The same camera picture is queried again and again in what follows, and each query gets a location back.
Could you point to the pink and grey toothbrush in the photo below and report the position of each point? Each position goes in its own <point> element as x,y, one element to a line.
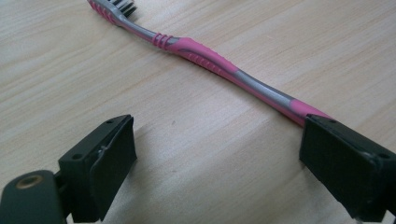
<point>205,56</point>

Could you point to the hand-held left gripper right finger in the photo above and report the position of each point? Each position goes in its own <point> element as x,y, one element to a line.
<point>342,158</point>

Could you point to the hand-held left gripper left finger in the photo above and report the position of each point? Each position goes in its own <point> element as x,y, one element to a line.
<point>93,168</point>

